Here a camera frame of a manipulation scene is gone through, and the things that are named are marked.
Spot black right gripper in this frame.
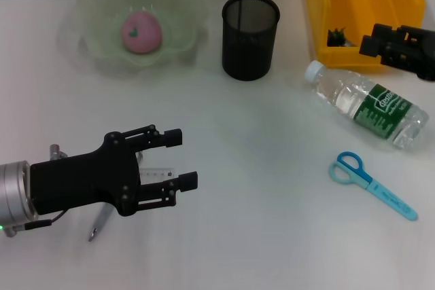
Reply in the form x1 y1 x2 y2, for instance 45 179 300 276
359 23 435 82

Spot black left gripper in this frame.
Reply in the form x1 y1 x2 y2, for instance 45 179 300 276
29 124 198 218

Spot green plastic wrapper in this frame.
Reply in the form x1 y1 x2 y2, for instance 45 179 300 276
326 26 358 48

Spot clear green-label water bottle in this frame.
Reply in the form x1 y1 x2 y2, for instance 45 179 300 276
304 60 430 151

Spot pink toy peach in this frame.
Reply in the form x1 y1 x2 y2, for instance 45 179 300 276
121 10 163 54

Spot transparent plastic ruler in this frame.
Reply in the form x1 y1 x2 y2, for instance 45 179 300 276
137 166 175 184

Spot grey white ballpoint pen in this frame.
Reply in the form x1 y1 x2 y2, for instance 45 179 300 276
87 152 144 242

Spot black mesh pen holder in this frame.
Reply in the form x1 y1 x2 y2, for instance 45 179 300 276
222 0 281 82

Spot translucent green fruit bowl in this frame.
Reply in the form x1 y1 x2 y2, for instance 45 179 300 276
60 0 210 75

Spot blue scissors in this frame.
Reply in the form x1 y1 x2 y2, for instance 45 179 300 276
328 151 419 222

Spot yellow plastic bin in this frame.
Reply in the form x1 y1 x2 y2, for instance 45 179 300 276
304 0 428 73

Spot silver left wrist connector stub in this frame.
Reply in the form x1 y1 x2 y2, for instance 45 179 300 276
49 144 69 162

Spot left wrist cable with plug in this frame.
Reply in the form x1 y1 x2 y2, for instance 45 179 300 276
3 210 67 237

